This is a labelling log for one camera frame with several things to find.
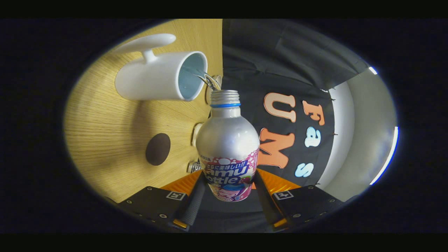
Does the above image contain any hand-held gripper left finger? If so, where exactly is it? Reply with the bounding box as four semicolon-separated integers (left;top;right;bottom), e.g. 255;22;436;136
117;170;208;232

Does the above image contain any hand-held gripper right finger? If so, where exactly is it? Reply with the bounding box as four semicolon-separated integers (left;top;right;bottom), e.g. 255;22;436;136
252;168;346;231

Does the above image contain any dark brown round coaster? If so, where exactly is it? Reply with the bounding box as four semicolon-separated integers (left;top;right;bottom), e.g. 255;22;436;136
145;133;171;166

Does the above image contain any silver juice bottle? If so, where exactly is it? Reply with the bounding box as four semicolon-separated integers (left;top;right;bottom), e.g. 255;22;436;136
195;90;260;202

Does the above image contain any clear juice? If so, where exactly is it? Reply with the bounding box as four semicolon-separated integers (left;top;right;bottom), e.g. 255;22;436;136
182;66;219;91

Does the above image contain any white cup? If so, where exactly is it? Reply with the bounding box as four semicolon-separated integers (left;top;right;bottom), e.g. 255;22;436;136
111;33;208;102

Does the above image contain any white toaster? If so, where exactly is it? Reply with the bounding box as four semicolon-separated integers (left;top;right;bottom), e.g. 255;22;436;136
191;122;204;147

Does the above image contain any wooden table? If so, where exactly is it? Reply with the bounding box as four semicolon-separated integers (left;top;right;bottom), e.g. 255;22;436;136
64;19;223;203

